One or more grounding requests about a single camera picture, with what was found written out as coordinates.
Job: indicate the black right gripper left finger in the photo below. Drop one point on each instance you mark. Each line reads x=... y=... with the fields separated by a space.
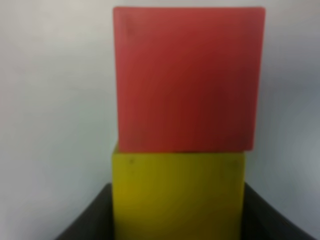
x=96 y=222

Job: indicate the red block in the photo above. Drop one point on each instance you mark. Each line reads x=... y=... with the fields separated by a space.
x=187 y=78

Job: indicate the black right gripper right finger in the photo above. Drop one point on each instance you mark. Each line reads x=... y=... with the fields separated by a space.
x=260 y=221

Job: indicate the yellow block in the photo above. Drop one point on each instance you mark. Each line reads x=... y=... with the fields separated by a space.
x=177 y=195

